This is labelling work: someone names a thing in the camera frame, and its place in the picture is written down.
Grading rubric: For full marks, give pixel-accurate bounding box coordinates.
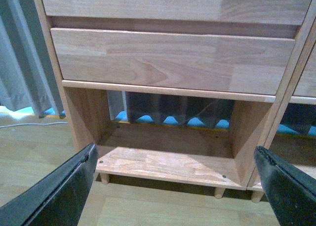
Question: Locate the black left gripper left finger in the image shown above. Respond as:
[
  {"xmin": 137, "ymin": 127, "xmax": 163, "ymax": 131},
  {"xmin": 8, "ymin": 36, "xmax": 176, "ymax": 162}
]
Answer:
[{"xmin": 0, "ymin": 143, "xmax": 98, "ymax": 226}]

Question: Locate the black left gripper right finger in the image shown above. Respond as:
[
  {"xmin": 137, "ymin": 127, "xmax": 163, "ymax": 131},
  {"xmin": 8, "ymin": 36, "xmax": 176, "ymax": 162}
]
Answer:
[{"xmin": 254, "ymin": 146, "xmax": 316, "ymax": 226}]

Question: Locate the right wooden drawer cabinet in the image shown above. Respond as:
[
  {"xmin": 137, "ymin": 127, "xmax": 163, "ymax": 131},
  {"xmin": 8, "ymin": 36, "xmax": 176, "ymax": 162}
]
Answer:
[{"xmin": 246, "ymin": 20, "xmax": 316, "ymax": 203}]

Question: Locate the wooden drawer cabinet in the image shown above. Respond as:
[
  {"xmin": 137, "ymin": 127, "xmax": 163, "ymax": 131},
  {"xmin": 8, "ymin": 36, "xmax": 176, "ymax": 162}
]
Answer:
[
  {"xmin": 34, "ymin": 0, "xmax": 316, "ymax": 202},
  {"xmin": 246, "ymin": 20, "xmax": 316, "ymax": 203}
]

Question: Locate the grey curtain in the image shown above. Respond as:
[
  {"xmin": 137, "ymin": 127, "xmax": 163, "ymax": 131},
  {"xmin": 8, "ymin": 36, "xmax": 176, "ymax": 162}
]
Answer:
[{"xmin": 0, "ymin": 0, "xmax": 64, "ymax": 116}]

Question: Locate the left wooden drawer cabinet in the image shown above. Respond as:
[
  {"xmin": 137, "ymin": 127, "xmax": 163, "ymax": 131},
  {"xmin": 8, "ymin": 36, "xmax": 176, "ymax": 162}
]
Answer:
[{"xmin": 34, "ymin": 0, "xmax": 316, "ymax": 202}]

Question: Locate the white cable on floor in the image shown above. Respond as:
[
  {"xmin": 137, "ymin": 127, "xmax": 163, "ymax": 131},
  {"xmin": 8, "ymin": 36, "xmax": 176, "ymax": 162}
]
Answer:
[{"xmin": 0, "ymin": 121, "xmax": 68, "ymax": 129}]

